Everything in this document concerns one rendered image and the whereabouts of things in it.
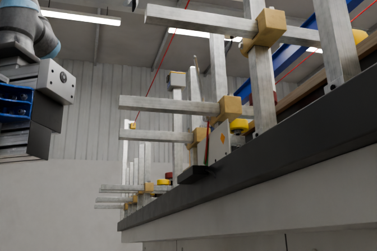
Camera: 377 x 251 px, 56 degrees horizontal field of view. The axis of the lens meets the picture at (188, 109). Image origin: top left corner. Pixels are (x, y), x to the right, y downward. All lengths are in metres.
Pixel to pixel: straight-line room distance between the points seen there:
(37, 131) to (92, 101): 8.18
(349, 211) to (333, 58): 0.23
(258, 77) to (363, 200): 0.37
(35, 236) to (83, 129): 2.55
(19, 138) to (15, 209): 7.69
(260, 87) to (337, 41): 0.25
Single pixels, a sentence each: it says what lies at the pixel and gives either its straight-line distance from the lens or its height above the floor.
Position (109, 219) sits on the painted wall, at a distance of 8.58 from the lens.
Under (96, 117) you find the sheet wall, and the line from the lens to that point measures 9.07.
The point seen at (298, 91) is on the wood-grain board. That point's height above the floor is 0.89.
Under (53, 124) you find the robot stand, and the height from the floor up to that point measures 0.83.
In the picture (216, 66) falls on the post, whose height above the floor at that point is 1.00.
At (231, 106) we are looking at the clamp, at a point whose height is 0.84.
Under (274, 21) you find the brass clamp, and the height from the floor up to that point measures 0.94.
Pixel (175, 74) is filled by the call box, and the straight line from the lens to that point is 1.58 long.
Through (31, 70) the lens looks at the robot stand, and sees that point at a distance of 1.09.
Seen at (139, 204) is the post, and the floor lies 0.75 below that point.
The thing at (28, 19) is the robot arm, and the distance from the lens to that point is 1.27.
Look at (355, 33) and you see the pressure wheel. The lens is 0.93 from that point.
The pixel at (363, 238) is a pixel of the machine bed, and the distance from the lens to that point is 0.86.
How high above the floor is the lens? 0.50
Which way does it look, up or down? 21 degrees up
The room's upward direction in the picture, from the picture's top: 2 degrees counter-clockwise
